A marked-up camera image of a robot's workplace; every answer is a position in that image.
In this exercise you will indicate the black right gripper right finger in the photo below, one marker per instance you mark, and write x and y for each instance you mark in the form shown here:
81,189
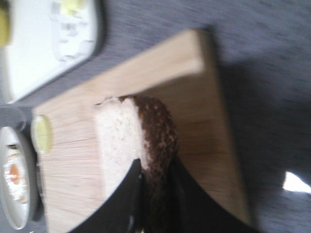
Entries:
193,210

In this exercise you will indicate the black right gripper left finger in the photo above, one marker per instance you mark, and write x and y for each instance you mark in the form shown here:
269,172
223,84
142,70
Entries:
121,212

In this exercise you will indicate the white bread slice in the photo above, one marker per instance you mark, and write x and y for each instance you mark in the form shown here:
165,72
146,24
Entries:
138,127

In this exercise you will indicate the white round plate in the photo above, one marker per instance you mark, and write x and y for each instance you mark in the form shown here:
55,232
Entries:
18,214

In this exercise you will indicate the fried egg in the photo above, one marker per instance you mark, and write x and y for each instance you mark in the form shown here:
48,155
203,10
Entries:
14,174

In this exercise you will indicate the white rectangular tray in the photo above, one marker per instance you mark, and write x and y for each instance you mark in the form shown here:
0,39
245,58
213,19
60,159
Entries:
45,44

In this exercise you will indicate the lemon slice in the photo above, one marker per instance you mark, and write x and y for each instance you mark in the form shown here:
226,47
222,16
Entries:
41,134

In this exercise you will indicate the wooden cutting board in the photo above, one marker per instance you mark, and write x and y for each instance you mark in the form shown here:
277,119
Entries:
181,72

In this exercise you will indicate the yellow plastic fork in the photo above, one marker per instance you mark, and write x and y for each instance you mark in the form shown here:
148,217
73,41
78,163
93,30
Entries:
70,7

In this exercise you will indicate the yellow lemon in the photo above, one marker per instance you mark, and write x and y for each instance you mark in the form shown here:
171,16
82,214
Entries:
4,26

